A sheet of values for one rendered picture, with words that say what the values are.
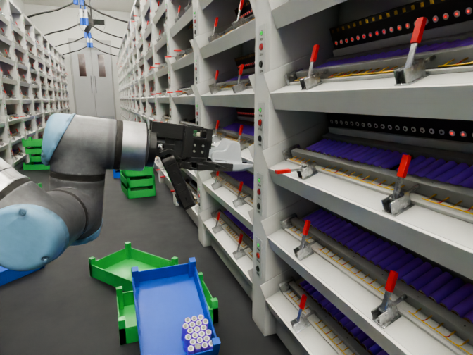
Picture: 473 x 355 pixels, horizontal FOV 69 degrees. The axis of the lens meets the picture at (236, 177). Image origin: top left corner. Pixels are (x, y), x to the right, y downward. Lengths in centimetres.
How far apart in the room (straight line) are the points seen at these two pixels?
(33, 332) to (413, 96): 120
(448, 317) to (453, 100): 33
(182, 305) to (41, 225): 72
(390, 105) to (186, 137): 35
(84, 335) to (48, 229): 77
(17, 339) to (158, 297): 43
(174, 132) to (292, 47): 43
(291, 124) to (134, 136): 47
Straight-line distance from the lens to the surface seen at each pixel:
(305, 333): 95
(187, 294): 118
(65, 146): 63
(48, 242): 51
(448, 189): 60
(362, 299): 73
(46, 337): 128
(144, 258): 159
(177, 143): 67
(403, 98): 57
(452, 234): 54
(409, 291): 70
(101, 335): 123
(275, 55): 94
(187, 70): 229
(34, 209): 51
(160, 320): 113
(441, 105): 53
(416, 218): 58
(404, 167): 59
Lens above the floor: 70
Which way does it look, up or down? 13 degrees down
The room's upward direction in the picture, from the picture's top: straight up
